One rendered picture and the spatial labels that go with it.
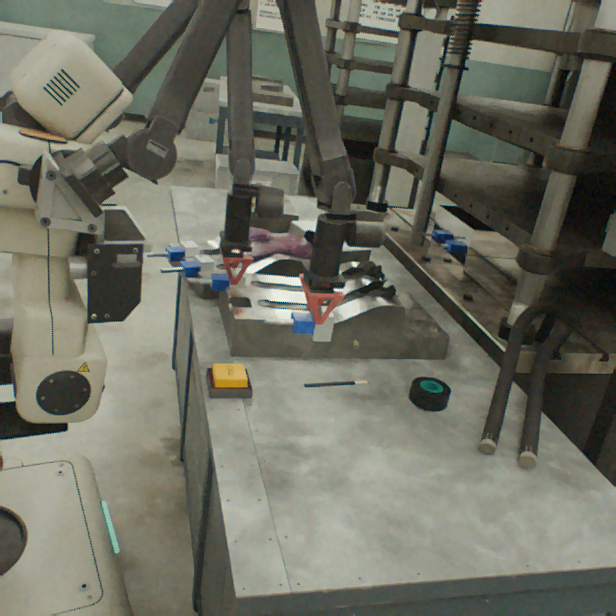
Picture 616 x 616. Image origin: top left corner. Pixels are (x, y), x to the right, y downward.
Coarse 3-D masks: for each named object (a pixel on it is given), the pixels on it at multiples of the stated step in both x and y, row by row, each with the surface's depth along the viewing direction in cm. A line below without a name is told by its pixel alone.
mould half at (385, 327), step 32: (256, 288) 152; (352, 288) 153; (224, 320) 151; (256, 320) 137; (352, 320) 143; (384, 320) 145; (416, 320) 157; (256, 352) 141; (288, 352) 142; (320, 352) 144; (352, 352) 146; (384, 352) 148; (416, 352) 150
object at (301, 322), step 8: (296, 312) 129; (304, 312) 130; (312, 312) 129; (320, 312) 128; (264, 320) 127; (272, 320) 126; (280, 320) 127; (288, 320) 127; (296, 320) 126; (304, 320) 126; (312, 320) 127; (328, 320) 127; (296, 328) 126; (304, 328) 127; (312, 328) 127; (320, 328) 127; (328, 328) 127; (312, 336) 128; (320, 336) 128; (328, 336) 128
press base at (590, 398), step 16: (528, 384) 172; (544, 384) 174; (560, 384) 175; (576, 384) 176; (592, 384) 178; (544, 400) 176; (560, 400) 177; (576, 400) 179; (592, 400) 180; (560, 416) 180; (576, 416) 181; (592, 416) 183; (576, 432) 184; (608, 480) 196
